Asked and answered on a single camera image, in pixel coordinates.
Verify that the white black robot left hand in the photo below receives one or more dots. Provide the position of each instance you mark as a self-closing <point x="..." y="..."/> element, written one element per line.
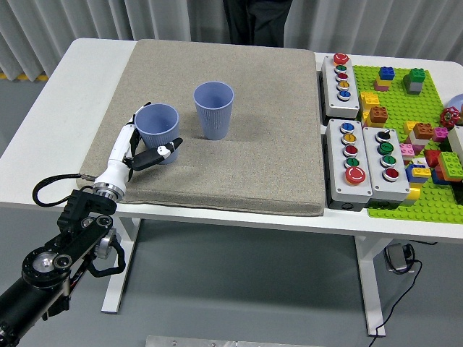
<point x="117" y="152"/>

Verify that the blue ribbed plastic cup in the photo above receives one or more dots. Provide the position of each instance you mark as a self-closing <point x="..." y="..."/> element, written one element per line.
<point x="159" y="123"/>
<point x="215" y="123"/>

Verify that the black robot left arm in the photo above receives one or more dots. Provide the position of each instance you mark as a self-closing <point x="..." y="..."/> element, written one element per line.
<point x="83" y="213"/>

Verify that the grey-brown fabric mat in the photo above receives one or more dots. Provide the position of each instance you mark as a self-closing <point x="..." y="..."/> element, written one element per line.
<point x="253" y="144"/>

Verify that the white pleated curtain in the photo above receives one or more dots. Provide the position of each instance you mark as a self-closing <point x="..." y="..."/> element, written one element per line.
<point x="72" y="18"/>

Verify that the grey five-button control box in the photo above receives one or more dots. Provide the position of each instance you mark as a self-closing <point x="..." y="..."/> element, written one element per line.
<point x="334" y="105"/>
<point x="338" y="180"/>

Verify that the grey four-button control box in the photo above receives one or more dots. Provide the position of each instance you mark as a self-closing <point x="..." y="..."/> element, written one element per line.
<point x="374" y="170"/>

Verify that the yellow toy brick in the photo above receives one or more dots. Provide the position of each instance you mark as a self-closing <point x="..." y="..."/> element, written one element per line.
<point x="369" y="99"/>
<point x="409" y="127"/>
<point x="415" y="193"/>

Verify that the orange toy brick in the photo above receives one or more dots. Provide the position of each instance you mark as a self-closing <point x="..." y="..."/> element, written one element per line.
<point x="378" y="115"/>
<point x="423" y="131"/>

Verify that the pink toy brick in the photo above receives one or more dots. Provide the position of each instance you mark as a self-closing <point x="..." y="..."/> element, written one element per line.
<point x="381" y="86"/>
<point x="407" y="149"/>
<point x="440" y="134"/>

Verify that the blue toy brick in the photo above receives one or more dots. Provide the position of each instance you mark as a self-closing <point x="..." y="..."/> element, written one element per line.
<point x="387" y="73"/>
<point x="412" y="177"/>

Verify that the green studded baseplate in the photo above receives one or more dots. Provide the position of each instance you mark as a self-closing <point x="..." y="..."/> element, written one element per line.
<point x="398" y="105"/>

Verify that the grey power adapter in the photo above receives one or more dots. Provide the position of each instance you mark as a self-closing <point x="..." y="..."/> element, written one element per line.
<point x="396" y="257"/>

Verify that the white toy brick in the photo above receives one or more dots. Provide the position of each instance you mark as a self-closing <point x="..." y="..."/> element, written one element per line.
<point x="417" y="141"/>

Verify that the grey toy brick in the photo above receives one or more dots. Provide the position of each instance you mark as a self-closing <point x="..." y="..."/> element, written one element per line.
<point x="416" y="88"/>

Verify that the green toy brick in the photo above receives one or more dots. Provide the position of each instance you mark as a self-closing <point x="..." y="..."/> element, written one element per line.
<point x="416" y="76"/>
<point x="451" y="166"/>

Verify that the red toy brick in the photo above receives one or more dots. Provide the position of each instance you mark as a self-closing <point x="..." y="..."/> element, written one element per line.
<point x="432" y="158"/>

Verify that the red valve wheel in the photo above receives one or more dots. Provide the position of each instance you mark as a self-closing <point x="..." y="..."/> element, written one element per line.
<point x="449" y="117"/>

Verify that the white block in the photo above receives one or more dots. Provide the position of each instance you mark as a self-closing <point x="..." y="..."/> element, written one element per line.
<point x="456" y="142"/>

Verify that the grey bowl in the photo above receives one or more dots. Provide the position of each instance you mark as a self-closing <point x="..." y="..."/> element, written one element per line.
<point x="457" y="101"/>

